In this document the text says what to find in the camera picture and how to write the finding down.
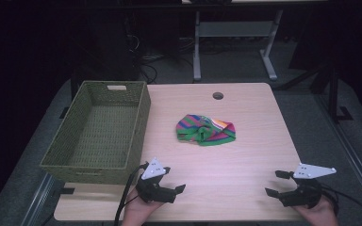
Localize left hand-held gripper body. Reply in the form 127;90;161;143
134;157;177;204

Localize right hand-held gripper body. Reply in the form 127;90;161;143
278;162;337;209

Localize striped knitted pet sweater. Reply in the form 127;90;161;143
175;113;237;147

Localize green woven basket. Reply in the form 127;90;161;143
39;80;152;186

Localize person's right hand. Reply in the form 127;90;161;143
294;195;339;226

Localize person's left hand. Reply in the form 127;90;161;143
121;187;165;226

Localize black metal stand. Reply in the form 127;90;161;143
276;60;355;124

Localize grey metal desk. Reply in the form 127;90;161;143
181;0;328;82

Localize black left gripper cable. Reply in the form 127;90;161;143
113;162;150;226

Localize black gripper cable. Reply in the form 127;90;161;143
320;184;362;224
113;162;150;226

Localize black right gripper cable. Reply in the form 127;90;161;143
320;184;362;224

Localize grey metal floor rail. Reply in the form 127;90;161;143
316;93;362;218
20;172;55;226

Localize black floor cables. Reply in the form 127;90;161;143
123;18;196;85

